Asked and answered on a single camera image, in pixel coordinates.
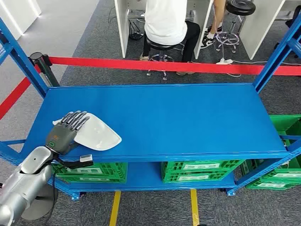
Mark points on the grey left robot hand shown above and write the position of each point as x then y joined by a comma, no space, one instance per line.
59,138

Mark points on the white curved plastic part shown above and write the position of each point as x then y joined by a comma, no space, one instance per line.
99,137

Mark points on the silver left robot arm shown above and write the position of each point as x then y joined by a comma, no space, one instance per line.
23,184

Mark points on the blue metal shelf rack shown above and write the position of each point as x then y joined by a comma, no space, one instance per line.
164,118

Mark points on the short red barrier belt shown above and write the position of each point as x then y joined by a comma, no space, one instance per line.
13,98

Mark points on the green plastic folding crate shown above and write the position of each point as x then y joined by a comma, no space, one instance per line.
259,186
169,167
115,179
169,179
112,168

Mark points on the long red barrier belt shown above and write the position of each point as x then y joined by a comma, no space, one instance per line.
141,65

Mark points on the white stepped platform with lights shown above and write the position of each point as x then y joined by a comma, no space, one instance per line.
13,15

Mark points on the white office desk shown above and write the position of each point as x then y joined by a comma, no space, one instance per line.
122,28
256,31

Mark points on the black round stool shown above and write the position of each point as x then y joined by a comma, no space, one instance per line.
160,46
240,7

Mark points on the seated person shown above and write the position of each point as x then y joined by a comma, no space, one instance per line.
164,21

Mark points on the white power strip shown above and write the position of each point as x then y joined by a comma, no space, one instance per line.
224,61

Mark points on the open green plastic crate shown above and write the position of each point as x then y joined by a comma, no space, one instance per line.
282,123

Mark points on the black office chair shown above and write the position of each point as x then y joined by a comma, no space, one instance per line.
295,18

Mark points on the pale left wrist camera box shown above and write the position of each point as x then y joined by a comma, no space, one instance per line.
86,158

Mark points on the black-topped barrier post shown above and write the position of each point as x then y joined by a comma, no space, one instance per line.
44,67

